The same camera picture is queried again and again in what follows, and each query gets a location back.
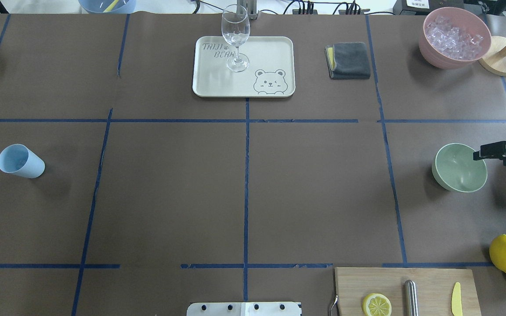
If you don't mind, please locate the cream bear serving tray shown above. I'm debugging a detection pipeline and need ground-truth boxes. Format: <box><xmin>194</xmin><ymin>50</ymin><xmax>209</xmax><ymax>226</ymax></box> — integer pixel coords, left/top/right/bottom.
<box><xmin>192</xmin><ymin>36</ymin><xmax>296</xmax><ymax>98</ymax></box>

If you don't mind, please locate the grey and yellow cloth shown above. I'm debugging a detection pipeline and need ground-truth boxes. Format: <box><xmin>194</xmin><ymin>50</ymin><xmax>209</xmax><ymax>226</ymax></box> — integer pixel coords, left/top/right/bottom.
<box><xmin>325</xmin><ymin>42</ymin><xmax>371</xmax><ymax>80</ymax></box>

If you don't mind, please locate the round wooden stand base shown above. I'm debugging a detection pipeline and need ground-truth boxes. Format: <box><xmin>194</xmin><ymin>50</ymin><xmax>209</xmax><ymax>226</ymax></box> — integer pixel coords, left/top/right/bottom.
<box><xmin>478</xmin><ymin>0</ymin><xmax>506</xmax><ymax>76</ymax></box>

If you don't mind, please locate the yellow plastic knife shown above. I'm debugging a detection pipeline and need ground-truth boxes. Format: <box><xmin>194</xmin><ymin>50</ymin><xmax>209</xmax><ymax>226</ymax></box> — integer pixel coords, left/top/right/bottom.
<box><xmin>451</xmin><ymin>282</ymin><xmax>463</xmax><ymax>316</ymax></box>

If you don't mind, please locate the blue bowl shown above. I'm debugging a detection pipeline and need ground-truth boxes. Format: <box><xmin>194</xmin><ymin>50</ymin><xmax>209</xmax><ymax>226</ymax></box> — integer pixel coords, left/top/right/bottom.
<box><xmin>78</xmin><ymin>0</ymin><xmax>137</xmax><ymax>14</ymax></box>

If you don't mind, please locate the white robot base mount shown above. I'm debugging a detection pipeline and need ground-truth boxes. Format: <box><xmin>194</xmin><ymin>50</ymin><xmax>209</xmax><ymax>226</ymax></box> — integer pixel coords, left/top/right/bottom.
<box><xmin>186</xmin><ymin>302</ymin><xmax>303</xmax><ymax>316</ymax></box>

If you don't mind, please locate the half lemon slice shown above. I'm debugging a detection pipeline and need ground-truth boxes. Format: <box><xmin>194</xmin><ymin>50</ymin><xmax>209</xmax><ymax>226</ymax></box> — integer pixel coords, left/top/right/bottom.
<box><xmin>361</xmin><ymin>293</ymin><xmax>392</xmax><ymax>316</ymax></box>

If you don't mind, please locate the light green bowl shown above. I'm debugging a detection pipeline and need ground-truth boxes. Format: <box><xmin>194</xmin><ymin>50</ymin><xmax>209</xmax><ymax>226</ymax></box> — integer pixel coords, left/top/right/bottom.
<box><xmin>431</xmin><ymin>143</ymin><xmax>488</xmax><ymax>193</ymax></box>

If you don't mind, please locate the wooden cutting board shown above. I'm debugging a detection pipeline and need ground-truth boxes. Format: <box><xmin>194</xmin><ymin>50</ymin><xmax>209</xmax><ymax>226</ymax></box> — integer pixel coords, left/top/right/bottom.
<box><xmin>335</xmin><ymin>267</ymin><xmax>481</xmax><ymax>316</ymax></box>

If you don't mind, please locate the yellow plastic fork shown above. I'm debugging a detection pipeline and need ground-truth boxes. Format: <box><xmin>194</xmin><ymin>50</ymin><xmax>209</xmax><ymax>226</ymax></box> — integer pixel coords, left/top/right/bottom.
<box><xmin>104</xmin><ymin>0</ymin><xmax>119</xmax><ymax>13</ymax></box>

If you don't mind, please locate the steel muddler black cap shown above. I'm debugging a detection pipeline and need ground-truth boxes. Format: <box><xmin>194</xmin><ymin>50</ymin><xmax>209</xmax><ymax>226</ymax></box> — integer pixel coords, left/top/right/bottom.
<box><xmin>404</xmin><ymin>280</ymin><xmax>419</xmax><ymax>316</ymax></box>

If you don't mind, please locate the light blue plastic cup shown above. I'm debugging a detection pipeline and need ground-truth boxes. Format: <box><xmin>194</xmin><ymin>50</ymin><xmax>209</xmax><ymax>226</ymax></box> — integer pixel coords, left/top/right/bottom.
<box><xmin>0</xmin><ymin>144</ymin><xmax>46</xmax><ymax>179</ymax></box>

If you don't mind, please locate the pink bowl of ice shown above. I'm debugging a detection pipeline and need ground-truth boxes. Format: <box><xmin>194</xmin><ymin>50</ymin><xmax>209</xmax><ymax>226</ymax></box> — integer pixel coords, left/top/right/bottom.
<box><xmin>419</xmin><ymin>7</ymin><xmax>492</xmax><ymax>69</ymax></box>

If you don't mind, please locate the clear wine glass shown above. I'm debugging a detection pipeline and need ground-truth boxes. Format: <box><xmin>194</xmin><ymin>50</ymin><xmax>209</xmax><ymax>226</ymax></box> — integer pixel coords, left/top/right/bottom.
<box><xmin>221</xmin><ymin>4</ymin><xmax>250</xmax><ymax>72</ymax></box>

